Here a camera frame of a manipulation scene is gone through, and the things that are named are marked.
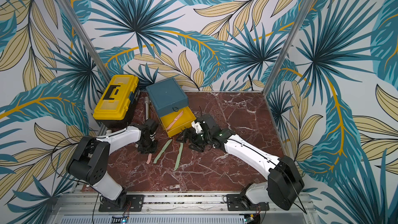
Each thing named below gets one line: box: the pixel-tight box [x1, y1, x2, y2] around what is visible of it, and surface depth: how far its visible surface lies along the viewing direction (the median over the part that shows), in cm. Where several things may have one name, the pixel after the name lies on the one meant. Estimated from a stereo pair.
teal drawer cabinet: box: [145, 77, 189, 118], surface depth 90 cm
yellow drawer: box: [160, 106, 197, 138], surface depth 94 cm
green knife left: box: [153, 138, 173, 164], surface depth 93 cm
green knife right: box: [174, 142, 184, 172], surface depth 90 cm
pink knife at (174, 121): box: [166, 110, 184, 131], surface depth 94 cm
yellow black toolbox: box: [92, 74, 141, 130], surface depth 94 cm
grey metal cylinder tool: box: [144, 96, 150, 121], surface depth 109 cm
